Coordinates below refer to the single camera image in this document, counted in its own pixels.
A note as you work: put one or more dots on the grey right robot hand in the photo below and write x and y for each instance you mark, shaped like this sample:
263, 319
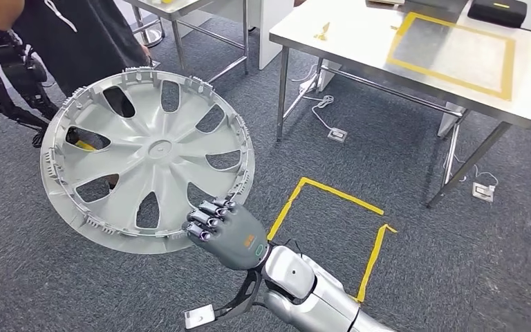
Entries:
238, 238

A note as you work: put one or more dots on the silver wheel hubcap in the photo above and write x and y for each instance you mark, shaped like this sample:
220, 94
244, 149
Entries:
158, 149

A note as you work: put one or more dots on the stainless steel workbench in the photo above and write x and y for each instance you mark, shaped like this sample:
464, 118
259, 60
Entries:
348, 41

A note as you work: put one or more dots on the yellow tape rectangle on workbench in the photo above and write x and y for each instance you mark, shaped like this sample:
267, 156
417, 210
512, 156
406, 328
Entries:
509, 68

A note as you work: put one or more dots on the yellow floor tape square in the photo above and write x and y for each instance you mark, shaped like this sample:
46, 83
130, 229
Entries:
320, 185

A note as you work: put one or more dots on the silver floor socket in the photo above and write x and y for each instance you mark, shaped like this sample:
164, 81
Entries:
482, 192
337, 135

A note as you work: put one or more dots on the yellow tape scrap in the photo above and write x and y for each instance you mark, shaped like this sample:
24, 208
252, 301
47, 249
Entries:
322, 33

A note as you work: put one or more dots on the chrome stanchion base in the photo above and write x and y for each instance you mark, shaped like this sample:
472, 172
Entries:
148, 34

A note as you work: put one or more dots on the stainless steel table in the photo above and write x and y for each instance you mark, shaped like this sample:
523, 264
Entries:
178, 7

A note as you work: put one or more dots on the person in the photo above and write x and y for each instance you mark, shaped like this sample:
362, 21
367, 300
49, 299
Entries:
87, 36

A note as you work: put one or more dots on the black exoskeleton rig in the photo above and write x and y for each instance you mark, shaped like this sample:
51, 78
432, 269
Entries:
13, 68

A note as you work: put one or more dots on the black case yellow mark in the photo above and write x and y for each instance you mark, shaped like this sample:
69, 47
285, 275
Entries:
494, 16

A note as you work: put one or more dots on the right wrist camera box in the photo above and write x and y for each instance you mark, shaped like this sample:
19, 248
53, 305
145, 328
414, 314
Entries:
199, 317

